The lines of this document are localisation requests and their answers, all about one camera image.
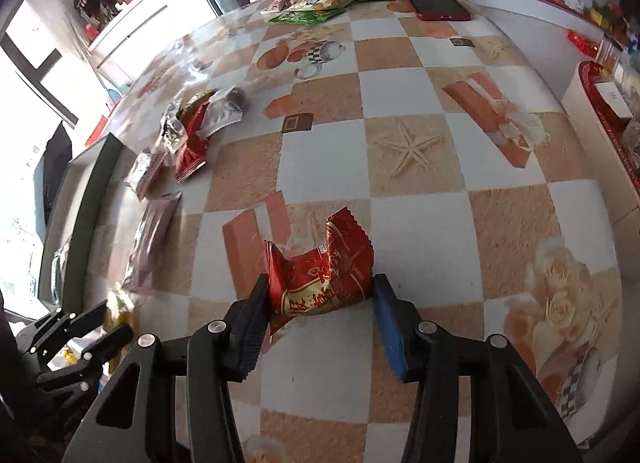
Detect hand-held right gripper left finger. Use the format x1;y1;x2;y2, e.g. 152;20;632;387
60;273;273;463

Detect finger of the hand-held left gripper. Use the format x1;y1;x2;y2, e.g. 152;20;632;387
36;324;135;399
15;300;110;356

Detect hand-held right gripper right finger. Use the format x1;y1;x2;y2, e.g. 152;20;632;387
372;273;583;463

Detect gold snack packet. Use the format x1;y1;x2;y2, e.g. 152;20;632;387
106;292;140;344

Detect red gold-print snack packet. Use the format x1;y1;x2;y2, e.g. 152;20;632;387
263;208;376;336

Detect grey cardboard box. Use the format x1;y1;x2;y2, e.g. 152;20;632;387
39;134;141;316

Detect large pink snack packet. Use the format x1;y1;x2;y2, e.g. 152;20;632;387
121;192;183;295

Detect small pink snack packet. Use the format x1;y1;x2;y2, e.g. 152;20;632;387
124;149;167;200

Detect long red snack packet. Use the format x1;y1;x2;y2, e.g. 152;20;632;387
173;102;210;184

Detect dark cloth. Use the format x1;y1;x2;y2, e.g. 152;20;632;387
34;119;74;245

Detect silver brown snack packet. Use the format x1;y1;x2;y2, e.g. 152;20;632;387
159;97;190;154

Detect white red side table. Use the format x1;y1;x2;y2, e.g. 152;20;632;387
561;59;640;230

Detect flat red box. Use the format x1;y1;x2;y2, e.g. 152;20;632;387
566;29;602;57

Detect white red low cabinet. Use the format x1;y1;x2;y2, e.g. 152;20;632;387
429;0;640;66

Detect colourful goods pile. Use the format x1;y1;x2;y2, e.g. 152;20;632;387
589;0;632;40

